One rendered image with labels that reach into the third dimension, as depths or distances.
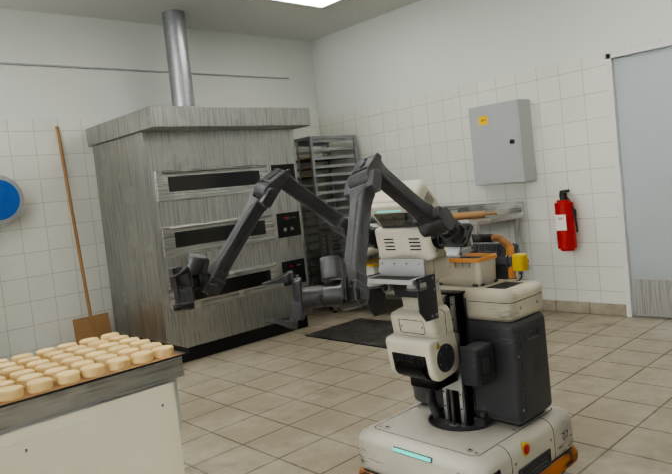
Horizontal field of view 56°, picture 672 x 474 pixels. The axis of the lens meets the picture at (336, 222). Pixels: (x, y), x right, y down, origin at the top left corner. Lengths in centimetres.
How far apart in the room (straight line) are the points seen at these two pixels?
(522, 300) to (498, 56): 376
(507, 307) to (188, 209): 332
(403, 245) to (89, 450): 131
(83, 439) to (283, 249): 438
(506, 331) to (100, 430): 151
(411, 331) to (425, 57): 438
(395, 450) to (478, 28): 439
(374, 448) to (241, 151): 347
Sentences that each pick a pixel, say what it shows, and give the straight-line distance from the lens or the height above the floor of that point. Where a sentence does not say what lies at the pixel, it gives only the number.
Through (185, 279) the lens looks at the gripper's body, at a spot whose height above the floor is 101.
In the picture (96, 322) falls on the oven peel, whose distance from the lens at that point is 575.
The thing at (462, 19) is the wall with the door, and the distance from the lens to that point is 627.
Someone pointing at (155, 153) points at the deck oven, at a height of 168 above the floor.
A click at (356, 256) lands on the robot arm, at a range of 172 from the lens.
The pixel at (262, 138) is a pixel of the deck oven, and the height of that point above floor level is 177.
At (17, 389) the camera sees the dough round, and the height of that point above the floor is 92.
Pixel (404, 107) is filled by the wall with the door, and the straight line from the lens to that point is 663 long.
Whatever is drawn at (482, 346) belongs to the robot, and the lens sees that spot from 245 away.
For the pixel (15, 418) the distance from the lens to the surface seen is 151.
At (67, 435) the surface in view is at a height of 79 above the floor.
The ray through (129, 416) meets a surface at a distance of 159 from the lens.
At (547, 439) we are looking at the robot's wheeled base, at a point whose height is 22.
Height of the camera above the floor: 126
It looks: 3 degrees down
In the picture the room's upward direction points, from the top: 6 degrees counter-clockwise
